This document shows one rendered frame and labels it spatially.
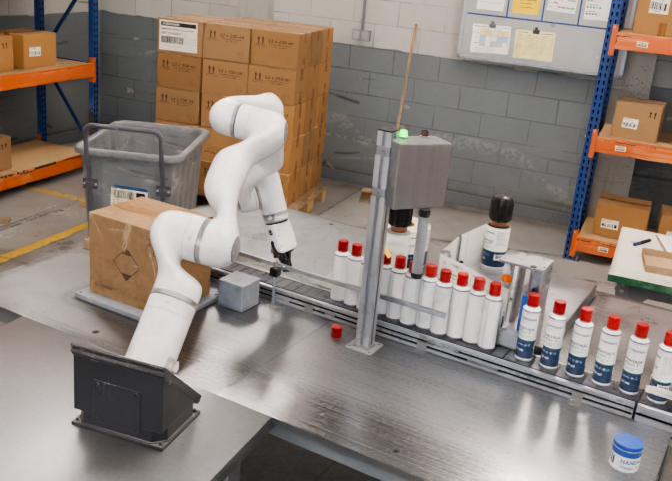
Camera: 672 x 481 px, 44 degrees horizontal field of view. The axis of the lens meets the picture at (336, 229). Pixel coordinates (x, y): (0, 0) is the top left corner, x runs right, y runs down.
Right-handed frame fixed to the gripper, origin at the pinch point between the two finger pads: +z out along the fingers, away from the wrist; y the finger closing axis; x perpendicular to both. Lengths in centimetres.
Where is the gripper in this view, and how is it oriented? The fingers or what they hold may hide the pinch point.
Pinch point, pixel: (286, 265)
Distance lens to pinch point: 276.6
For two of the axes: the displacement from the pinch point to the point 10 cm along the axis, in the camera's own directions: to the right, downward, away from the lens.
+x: -8.4, 1.0, 5.3
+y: 5.0, -2.4, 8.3
